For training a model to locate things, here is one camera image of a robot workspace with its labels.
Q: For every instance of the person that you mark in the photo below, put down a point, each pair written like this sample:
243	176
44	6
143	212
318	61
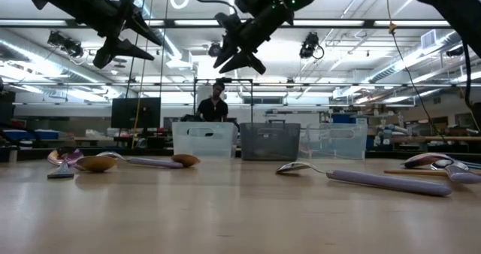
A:
212	109

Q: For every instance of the black monitor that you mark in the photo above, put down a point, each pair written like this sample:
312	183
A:
124	113

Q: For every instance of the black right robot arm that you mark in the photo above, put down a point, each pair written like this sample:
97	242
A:
451	6

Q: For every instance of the clear plastic bin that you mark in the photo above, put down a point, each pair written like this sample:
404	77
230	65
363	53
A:
338	149
221	145

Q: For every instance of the wooden workbench top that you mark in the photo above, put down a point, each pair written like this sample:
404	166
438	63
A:
451	138

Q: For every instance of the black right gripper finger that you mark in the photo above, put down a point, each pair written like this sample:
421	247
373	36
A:
248	58
229	32

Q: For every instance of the black overhead light beam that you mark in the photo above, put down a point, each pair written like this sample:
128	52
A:
370	23

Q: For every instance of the grey translucent plastic bin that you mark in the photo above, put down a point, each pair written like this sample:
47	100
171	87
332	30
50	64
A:
270	149

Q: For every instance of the blue storage box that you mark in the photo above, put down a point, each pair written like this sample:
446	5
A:
343	118

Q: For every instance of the round black overhead camera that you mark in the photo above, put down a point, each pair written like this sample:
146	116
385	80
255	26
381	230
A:
215	50

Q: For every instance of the wooden chopstick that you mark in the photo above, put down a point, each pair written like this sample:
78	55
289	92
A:
406	171

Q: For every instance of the blue storage bins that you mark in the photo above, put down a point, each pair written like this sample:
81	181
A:
45	134

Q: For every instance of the black overhead camera cluster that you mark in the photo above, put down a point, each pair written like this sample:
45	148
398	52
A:
65	43

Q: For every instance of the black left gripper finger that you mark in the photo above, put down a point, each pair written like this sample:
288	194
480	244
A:
144	28
116	49

